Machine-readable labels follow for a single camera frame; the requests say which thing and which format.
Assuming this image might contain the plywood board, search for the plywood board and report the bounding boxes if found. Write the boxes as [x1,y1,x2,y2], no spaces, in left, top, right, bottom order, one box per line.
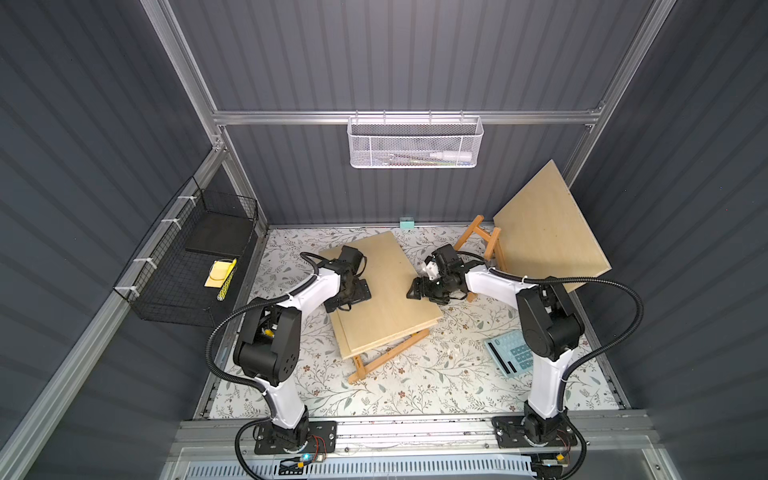
[493,161,612,278]
[330,231,443,361]

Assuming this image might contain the yellow sticky note pad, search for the yellow sticky note pad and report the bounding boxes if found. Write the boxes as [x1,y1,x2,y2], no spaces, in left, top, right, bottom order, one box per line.
[204,259,237,288]

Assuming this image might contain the black corrugated cable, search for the black corrugated cable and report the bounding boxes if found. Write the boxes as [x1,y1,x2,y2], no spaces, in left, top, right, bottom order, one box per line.
[461,250,645,480]
[205,251,328,480]

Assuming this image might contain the wooden easel under boards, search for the wooden easel under boards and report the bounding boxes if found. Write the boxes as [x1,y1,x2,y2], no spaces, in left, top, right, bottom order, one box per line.
[347,329,430,384]

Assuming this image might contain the left black corrugated cable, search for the left black corrugated cable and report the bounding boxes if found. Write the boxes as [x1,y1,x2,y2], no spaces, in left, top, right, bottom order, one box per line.
[205,251,328,480]

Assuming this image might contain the teal calculator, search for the teal calculator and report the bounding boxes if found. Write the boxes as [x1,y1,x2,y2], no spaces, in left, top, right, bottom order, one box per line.
[484,329,533,378]

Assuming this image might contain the small teal block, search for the small teal block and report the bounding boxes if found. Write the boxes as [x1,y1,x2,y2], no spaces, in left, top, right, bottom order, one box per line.
[399,217,415,230]

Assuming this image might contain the white marker in basket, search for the white marker in basket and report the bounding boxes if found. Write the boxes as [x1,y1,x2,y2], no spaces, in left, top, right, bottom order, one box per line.
[429,150,474,164]

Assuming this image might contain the white wire mesh basket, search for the white wire mesh basket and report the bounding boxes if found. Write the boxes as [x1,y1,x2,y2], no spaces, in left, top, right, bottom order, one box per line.
[346,114,485,169]

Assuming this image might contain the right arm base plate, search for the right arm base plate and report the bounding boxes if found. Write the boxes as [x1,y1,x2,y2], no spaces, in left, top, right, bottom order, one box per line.
[491,414,580,449]

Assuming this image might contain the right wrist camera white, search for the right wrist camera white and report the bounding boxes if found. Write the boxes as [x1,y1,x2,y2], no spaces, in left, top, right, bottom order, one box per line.
[420,256,440,281]

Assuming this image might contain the aluminium rail at front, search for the aluminium rail at front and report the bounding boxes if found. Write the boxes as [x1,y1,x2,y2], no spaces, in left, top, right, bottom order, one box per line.
[168,409,660,461]

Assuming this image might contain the black wire wall basket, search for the black wire wall basket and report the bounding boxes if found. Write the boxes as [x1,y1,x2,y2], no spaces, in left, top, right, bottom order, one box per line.
[114,179,259,328]

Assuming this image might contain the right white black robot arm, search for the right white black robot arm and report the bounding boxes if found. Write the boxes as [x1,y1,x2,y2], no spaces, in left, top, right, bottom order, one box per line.
[406,244,584,446]

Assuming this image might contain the yellow green pen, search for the yellow green pen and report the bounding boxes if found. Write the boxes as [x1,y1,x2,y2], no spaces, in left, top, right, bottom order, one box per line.
[216,259,238,302]

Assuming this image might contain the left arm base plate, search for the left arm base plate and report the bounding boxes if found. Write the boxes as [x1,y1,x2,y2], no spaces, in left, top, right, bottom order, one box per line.
[254,420,338,455]

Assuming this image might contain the wooden easel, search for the wooden easel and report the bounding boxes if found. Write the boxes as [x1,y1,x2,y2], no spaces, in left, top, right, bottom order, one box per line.
[452,214,508,303]
[347,329,430,384]

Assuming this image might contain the floral patterned table mat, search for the floral patterned table mat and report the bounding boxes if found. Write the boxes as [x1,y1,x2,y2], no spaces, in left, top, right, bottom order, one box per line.
[206,224,622,420]

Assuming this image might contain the right black corrugated cable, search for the right black corrugated cable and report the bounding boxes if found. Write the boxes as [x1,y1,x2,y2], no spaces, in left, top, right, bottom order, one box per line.
[461,250,645,480]

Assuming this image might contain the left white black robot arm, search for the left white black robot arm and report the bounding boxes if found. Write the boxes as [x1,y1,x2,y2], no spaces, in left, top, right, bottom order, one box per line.
[232,246,372,432]

